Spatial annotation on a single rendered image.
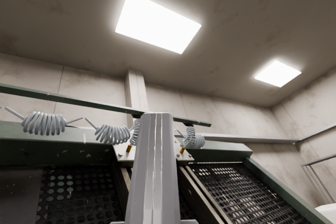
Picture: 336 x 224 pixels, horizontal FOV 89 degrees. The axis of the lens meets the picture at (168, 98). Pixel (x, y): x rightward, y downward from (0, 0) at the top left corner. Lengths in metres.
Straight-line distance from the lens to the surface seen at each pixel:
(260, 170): 1.41
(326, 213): 2.72
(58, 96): 0.61
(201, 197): 0.75
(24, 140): 0.69
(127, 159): 0.67
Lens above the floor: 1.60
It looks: 35 degrees up
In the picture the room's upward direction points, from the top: 14 degrees counter-clockwise
